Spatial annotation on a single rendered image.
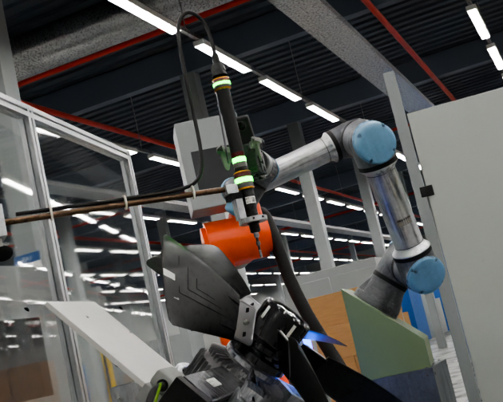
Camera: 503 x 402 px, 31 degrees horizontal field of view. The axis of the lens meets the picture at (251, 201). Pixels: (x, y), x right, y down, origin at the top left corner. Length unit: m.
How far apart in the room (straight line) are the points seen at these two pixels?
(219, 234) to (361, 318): 3.51
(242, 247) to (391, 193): 3.62
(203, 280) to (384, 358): 0.94
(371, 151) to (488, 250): 1.46
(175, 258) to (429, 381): 1.06
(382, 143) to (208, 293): 0.84
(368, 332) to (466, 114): 1.52
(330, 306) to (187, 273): 8.41
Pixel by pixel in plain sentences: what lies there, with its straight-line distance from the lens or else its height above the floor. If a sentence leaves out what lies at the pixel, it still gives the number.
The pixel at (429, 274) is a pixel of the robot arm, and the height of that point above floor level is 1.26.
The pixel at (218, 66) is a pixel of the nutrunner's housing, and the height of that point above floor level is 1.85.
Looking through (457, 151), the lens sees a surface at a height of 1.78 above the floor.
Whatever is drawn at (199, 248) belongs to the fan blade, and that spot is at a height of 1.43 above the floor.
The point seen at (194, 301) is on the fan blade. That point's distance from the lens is 1.85.
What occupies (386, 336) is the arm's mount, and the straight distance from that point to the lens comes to 2.70.
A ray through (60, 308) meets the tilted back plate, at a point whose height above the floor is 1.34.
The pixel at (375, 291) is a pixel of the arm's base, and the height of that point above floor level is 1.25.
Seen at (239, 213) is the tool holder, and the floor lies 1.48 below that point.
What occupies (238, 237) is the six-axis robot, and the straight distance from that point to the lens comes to 6.13.
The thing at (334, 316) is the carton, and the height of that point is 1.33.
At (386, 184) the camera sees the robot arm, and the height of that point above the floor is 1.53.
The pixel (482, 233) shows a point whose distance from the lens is 3.90.
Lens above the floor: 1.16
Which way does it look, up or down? 9 degrees up
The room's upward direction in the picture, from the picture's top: 13 degrees counter-clockwise
